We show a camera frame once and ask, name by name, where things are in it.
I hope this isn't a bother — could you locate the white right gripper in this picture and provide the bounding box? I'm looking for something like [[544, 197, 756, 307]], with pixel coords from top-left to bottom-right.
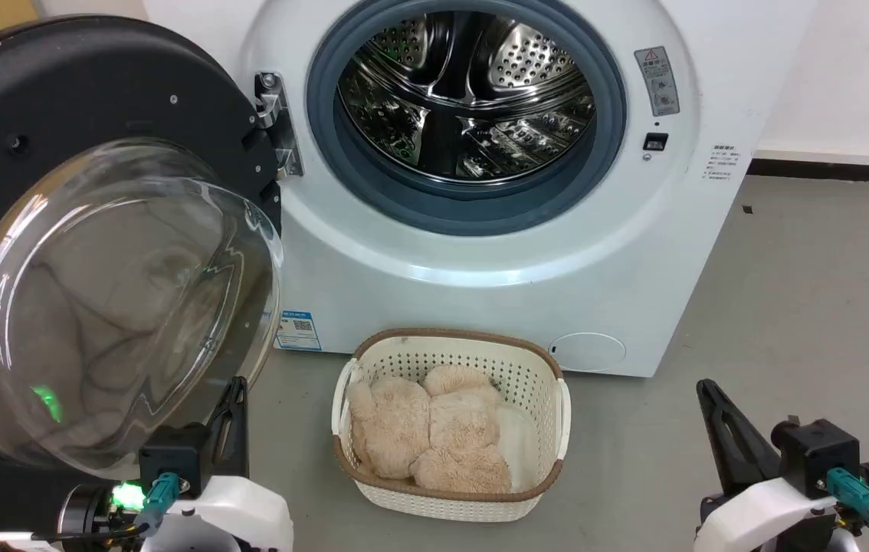
[[693, 379, 840, 552]]

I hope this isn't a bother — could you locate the beige plush toy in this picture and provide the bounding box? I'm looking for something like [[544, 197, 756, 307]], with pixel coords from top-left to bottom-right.
[[346, 364, 513, 495]]

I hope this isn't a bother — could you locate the white cloth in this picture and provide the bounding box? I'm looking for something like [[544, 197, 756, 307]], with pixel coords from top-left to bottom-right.
[[494, 405, 541, 493]]

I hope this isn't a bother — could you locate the black round washer door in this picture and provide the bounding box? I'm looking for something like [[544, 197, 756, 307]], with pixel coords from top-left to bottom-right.
[[0, 14, 285, 530]]

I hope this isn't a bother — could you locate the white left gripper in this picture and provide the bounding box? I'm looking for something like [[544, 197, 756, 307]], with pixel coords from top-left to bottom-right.
[[139, 375, 295, 552]]

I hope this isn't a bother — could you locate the perforated steel drum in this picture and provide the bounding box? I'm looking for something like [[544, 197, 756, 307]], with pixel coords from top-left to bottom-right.
[[336, 9, 597, 185]]

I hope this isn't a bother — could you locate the metal door hinge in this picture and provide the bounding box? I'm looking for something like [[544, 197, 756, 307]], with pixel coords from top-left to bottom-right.
[[254, 71, 305, 179]]

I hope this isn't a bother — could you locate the blue energy label sticker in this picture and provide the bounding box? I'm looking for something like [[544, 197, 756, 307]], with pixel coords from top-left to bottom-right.
[[275, 310, 323, 352]]

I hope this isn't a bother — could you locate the grey warning sticker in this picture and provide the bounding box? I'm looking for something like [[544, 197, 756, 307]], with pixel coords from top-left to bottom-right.
[[634, 46, 681, 118]]

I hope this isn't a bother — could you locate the teal cable connector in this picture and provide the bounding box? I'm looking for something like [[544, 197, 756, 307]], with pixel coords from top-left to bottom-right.
[[825, 467, 869, 531], [136, 472, 181, 536]]

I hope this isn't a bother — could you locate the white front-load washing machine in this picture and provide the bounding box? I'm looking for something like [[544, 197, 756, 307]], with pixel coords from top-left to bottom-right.
[[142, 0, 818, 378]]

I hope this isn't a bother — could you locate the printed text label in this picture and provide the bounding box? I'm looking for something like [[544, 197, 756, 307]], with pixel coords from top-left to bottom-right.
[[705, 144, 743, 190]]

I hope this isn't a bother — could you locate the thin black left cable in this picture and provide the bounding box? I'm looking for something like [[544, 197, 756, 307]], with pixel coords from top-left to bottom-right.
[[0, 521, 153, 550]]

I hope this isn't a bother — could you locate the teal left cable connector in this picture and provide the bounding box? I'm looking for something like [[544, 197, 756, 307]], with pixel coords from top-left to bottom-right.
[[136, 472, 181, 536]]

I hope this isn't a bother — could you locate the round white filter cover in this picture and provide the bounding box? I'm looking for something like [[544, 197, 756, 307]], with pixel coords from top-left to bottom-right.
[[549, 331, 627, 374]]

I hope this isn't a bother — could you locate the teal right cable connector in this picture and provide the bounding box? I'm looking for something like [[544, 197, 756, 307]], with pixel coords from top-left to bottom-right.
[[825, 467, 869, 531]]

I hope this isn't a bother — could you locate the white plastic laundry basket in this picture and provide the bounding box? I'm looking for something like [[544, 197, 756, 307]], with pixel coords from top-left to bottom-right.
[[331, 328, 572, 523]]

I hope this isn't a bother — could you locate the black wall baseboard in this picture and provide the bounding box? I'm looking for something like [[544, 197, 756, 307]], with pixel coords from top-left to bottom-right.
[[746, 157, 869, 186]]

